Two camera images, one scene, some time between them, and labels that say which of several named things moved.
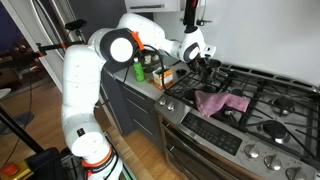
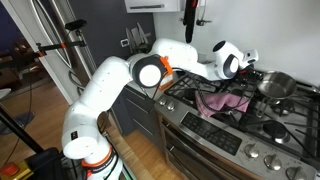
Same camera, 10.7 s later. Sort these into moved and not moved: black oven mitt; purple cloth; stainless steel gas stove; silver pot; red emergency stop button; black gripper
Moved: silver pot; black gripper
Not moved: purple cloth; stainless steel gas stove; black oven mitt; red emergency stop button
